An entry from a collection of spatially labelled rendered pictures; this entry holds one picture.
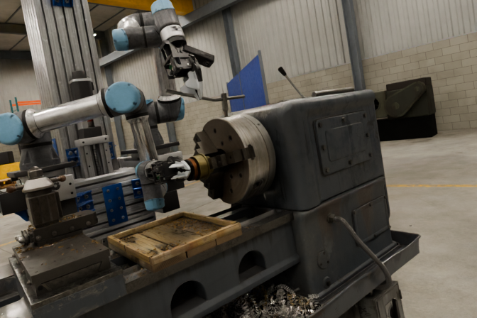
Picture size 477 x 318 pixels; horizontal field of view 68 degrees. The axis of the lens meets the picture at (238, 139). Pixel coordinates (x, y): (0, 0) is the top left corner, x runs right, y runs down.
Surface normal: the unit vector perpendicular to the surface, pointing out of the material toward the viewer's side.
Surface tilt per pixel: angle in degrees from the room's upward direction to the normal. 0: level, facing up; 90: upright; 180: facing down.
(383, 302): 87
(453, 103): 90
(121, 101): 89
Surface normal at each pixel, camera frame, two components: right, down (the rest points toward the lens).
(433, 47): -0.65, 0.15
